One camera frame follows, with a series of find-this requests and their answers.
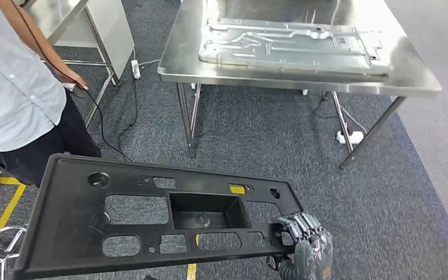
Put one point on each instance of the person's left hand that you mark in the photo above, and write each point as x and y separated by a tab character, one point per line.
72	78

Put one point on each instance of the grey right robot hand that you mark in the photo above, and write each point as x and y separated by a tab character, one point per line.
313	255

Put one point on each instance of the white handheld controller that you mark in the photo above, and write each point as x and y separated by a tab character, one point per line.
69	87

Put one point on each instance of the black plastic plate bracket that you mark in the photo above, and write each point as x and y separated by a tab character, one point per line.
65	232

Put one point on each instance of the person's left forearm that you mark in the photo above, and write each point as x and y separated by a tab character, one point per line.
34	42

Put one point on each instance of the stainless steel workbench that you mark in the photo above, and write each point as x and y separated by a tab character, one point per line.
181	58

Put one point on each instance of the steel table with white cabinet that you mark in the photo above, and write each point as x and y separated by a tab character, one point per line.
108	31

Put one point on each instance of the white power strip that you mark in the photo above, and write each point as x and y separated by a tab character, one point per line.
349	137
135	69

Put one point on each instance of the person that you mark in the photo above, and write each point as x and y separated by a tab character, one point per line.
11	96

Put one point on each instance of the yellow floor tape marking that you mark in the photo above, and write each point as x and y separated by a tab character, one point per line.
191	272

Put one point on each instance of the black round stool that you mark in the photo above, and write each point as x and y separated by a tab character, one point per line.
5	228

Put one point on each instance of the stamped sheet metal panel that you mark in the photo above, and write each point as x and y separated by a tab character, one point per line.
286	50

